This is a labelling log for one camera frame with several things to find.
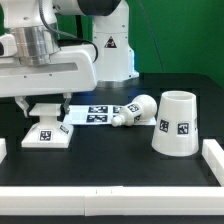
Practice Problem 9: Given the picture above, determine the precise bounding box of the white lamp shade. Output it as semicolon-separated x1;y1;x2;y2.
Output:
152;91;199;157

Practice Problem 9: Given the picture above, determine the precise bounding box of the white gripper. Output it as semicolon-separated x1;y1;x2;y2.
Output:
0;34;97;117

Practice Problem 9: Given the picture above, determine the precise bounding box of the white marker sheet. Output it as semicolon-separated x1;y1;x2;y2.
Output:
64;105;156;126

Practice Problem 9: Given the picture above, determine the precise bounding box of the white front fence rail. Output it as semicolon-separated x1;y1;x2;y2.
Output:
0;186;224;216

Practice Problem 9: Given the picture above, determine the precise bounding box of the white left fence rail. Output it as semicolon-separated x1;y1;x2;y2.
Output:
0;138;7;164

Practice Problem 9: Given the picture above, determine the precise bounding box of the white lamp bulb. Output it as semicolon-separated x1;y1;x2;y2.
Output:
111;94;157;127

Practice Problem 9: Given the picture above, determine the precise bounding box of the white lamp base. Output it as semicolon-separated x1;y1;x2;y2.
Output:
21;103;74;148

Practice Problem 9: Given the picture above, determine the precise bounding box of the grey cable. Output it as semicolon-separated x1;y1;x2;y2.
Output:
137;0;165;74

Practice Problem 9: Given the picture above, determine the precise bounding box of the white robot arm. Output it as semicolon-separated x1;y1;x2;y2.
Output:
0;0;138;111

